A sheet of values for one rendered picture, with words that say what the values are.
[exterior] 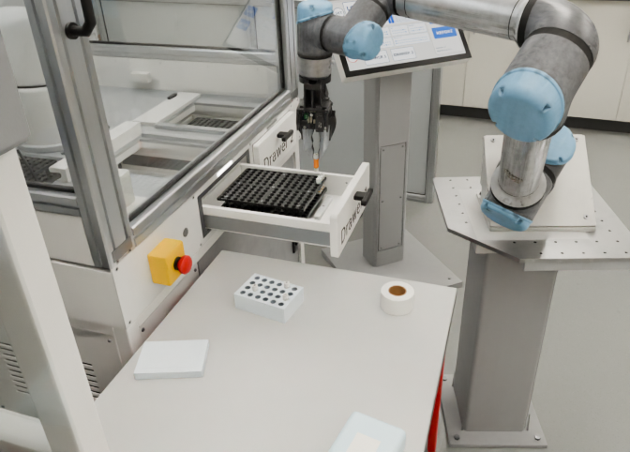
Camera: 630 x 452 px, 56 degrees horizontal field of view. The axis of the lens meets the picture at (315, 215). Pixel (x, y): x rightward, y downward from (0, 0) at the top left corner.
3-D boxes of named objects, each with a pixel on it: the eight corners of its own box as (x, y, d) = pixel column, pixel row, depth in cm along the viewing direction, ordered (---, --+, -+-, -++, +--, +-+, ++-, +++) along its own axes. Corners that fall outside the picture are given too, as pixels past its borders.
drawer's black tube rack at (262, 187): (327, 199, 153) (326, 176, 150) (305, 233, 138) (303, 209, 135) (248, 188, 159) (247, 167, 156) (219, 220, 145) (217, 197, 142)
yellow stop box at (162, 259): (190, 268, 127) (186, 240, 123) (173, 287, 121) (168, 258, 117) (170, 264, 128) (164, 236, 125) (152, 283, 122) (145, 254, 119)
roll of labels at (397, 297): (413, 317, 122) (414, 301, 120) (380, 315, 123) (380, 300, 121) (412, 295, 128) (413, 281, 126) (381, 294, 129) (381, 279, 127)
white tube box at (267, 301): (304, 301, 128) (303, 287, 126) (284, 323, 122) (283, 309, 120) (256, 286, 134) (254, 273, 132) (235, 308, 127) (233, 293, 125)
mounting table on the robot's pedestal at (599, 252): (576, 208, 182) (583, 174, 177) (639, 296, 144) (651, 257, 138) (429, 210, 184) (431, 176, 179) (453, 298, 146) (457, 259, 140)
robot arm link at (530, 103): (552, 193, 139) (601, 40, 91) (522, 245, 136) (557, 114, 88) (505, 172, 144) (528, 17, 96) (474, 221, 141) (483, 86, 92)
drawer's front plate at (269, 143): (296, 143, 190) (294, 111, 185) (261, 182, 167) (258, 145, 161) (291, 143, 191) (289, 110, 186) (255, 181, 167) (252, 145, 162)
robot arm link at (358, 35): (387, 1, 114) (344, -8, 120) (356, 43, 111) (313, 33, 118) (398, 30, 120) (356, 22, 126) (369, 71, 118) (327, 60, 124)
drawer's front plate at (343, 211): (368, 200, 155) (369, 161, 150) (337, 259, 132) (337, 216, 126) (363, 199, 156) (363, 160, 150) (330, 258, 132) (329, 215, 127)
